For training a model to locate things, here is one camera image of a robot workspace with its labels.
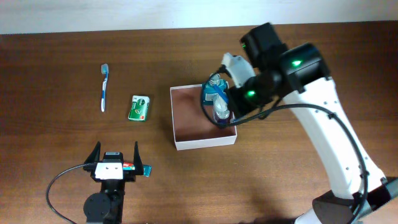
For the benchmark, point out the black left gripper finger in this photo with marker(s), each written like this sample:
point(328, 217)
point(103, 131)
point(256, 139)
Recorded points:
point(138, 165)
point(94, 155)

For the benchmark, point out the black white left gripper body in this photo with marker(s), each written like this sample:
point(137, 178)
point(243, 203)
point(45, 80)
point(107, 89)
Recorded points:
point(128, 175)

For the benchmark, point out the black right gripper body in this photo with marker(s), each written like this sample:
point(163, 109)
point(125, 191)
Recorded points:
point(251, 94)

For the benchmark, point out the green Dettol soap box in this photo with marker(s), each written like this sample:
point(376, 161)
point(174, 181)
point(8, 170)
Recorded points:
point(139, 108)

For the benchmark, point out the blue disposable razor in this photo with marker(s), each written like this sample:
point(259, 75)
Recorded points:
point(221, 93)

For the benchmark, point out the teal mouthwash bottle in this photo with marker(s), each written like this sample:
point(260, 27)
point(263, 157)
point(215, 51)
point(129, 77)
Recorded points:
point(209, 92)

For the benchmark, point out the purple pump soap bottle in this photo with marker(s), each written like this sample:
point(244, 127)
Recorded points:
point(221, 113)

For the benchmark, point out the blue white toothbrush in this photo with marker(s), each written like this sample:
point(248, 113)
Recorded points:
point(105, 72)

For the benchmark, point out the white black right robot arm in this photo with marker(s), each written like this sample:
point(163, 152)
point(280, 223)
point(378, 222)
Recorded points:
point(301, 80)

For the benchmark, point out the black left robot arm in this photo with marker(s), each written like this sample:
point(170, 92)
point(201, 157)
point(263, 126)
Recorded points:
point(106, 206)

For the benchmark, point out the toothpaste tube under gripper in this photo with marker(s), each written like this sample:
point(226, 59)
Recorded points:
point(130, 169)

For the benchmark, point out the pink open cardboard box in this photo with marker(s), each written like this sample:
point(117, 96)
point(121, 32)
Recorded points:
point(191, 128)

